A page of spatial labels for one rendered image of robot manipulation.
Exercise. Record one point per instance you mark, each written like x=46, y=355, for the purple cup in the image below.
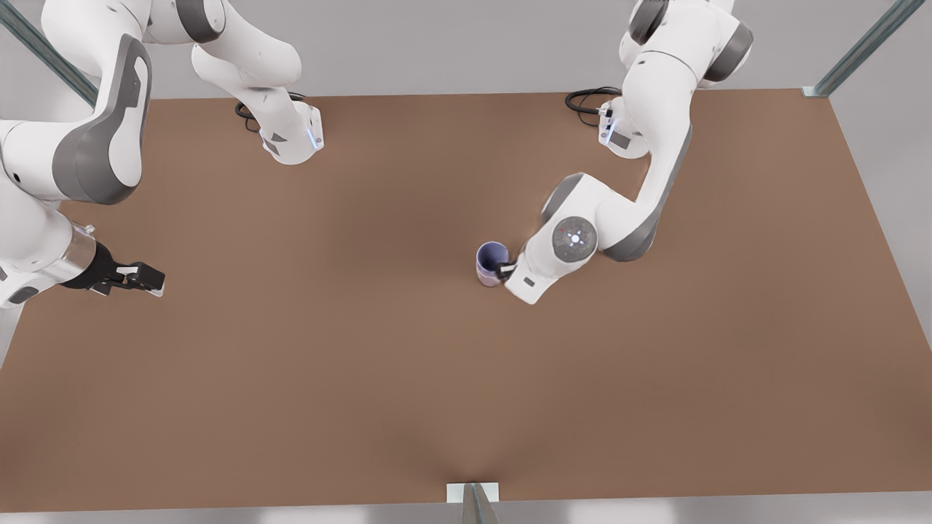
x=488, y=260

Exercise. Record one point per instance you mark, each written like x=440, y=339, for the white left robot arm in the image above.
x=655, y=109

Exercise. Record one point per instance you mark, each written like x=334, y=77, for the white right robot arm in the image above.
x=109, y=145

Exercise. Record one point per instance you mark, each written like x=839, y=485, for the silver frame post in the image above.
x=51, y=54
x=475, y=502
x=863, y=47

